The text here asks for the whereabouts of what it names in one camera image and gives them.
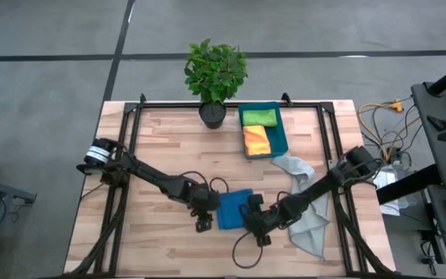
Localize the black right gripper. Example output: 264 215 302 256
238 204 286 248

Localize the blue microfiber towel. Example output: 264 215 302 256
216 188 255 231

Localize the grey microfiber towel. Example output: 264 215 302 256
272 153 331 260

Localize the orange microfiber towel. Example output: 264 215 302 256
242 125 273 157

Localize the teal plastic bin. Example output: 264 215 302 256
237 101 290 160

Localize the green microfiber towel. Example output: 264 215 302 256
242 108 279 128

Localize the green potted plant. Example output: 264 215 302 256
184 37 249 129

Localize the white paper sheet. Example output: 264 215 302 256
372 166 417 217

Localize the black desk crossbar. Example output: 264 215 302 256
376 164 443 205

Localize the black desk stand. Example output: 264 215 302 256
427 115 446 133

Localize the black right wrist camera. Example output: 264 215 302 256
248 193 265 210

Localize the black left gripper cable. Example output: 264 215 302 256
176 170 231 194

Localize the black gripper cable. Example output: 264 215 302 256
231 231 264 270
176 170 231 194

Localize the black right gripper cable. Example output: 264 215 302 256
231 231 264 270

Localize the black aluminium rig frame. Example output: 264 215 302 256
62 92 400 278

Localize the yellow cable with plug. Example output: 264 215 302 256
358 99 421 164

